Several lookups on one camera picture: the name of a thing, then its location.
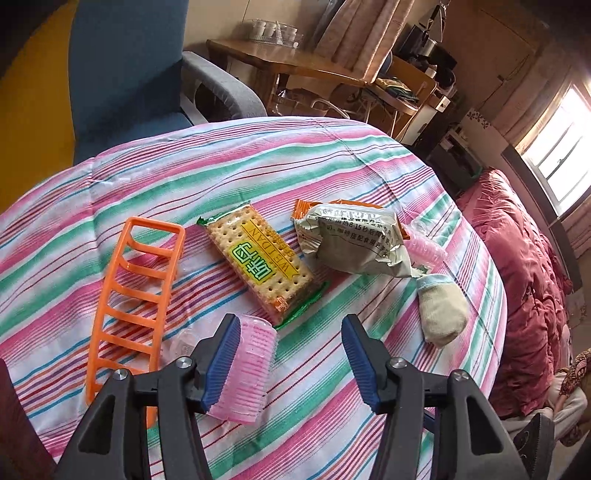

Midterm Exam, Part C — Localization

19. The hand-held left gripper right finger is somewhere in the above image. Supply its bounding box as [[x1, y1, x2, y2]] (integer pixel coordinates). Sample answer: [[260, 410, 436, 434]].
[[341, 314, 532, 480]]

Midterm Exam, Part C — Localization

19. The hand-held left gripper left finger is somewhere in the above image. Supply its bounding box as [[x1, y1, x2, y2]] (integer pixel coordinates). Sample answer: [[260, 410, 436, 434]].
[[58, 314, 242, 480]]

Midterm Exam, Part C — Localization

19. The pink hair roller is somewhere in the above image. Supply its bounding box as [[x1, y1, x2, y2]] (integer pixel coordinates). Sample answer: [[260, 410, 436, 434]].
[[205, 315, 278, 424]]

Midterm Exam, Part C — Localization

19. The cracker packet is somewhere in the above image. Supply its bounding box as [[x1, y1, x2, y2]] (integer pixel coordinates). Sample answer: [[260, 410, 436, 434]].
[[196, 200, 331, 329]]

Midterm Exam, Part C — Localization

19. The silver orange snack packet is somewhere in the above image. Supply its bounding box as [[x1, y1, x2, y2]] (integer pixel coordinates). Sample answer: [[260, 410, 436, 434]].
[[291, 198, 414, 279]]

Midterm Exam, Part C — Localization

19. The clear plastic item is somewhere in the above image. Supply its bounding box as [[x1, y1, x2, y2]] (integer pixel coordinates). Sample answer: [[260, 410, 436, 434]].
[[168, 329, 200, 358]]

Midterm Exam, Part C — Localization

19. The beige sock with blue cuff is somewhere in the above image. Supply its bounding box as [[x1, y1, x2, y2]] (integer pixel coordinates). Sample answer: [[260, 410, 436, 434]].
[[416, 272, 469, 348]]

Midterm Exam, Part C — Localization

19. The pale translucent hair roller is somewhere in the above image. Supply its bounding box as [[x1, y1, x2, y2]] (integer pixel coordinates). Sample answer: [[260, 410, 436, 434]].
[[404, 220, 448, 271]]

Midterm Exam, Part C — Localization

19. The orange plastic rack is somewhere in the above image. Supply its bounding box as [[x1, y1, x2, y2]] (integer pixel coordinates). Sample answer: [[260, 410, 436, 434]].
[[85, 216, 187, 428]]

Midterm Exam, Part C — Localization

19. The red quilt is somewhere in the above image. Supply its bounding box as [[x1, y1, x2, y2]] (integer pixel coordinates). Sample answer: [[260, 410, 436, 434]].
[[455, 168, 575, 418]]

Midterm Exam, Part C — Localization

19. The pink green striped tablecloth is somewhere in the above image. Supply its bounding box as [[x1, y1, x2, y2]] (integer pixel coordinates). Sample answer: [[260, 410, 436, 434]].
[[0, 117, 509, 480]]

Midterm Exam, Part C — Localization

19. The white cabinet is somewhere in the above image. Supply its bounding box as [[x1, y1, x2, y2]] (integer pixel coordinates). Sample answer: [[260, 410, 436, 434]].
[[406, 90, 458, 144]]

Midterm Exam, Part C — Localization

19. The folded green cloth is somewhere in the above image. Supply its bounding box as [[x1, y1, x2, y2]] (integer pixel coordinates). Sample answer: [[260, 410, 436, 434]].
[[374, 76, 419, 100]]

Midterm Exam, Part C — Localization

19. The window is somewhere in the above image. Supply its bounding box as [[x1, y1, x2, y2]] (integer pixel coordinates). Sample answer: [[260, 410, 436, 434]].
[[501, 83, 591, 217]]

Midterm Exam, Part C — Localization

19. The grey yellow blue armchair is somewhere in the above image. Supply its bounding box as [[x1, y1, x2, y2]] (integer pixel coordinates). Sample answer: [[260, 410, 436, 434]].
[[0, 0, 269, 208]]

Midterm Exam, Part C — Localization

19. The wooden side table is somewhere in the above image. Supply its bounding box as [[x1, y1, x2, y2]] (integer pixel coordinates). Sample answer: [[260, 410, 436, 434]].
[[205, 38, 437, 139]]

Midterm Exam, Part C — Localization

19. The black coffee machine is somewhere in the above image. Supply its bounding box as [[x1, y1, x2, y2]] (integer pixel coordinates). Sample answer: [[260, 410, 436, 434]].
[[397, 23, 458, 88]]

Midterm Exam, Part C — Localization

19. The tray of white cups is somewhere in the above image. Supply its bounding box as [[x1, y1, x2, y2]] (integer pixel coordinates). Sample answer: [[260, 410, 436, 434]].
[[240, 18, 303, 47]]

